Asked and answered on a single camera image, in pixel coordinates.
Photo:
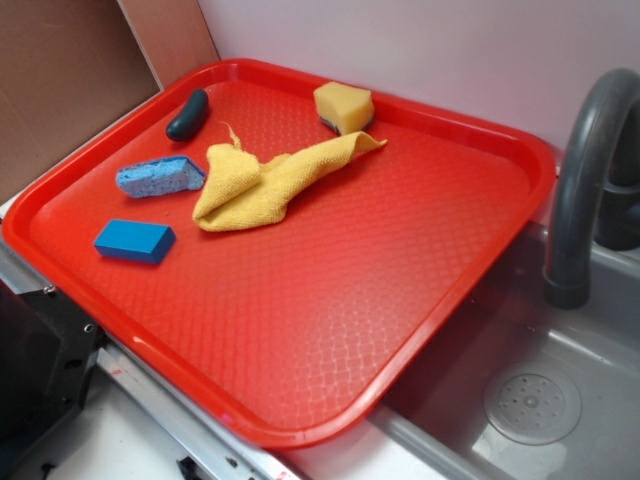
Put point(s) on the grey plastic sink basin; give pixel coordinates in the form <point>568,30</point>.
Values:
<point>512,388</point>

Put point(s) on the brown cardboard panel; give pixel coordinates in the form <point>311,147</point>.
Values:
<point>69,69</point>

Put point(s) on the dark green plastic pickle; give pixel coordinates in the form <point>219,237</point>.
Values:
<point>191,118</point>

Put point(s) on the blue cellulose sponge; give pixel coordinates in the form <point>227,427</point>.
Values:
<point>160,177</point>

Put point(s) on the red plastic tray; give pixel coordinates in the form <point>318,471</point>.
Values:
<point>289,333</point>

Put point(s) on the yellow sponge with grey base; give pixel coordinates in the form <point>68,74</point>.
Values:
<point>345,109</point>

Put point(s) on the yellow microfibre cloth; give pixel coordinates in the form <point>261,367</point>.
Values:
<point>241,192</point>

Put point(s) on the grey plastic faucet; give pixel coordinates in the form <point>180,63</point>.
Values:
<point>597,195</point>

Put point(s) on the aluminium frame rail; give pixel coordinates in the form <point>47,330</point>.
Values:
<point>135,426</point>

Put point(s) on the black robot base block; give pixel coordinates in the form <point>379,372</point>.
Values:
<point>49,347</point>

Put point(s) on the blue rectangular block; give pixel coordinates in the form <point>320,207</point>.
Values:
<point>135,241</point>

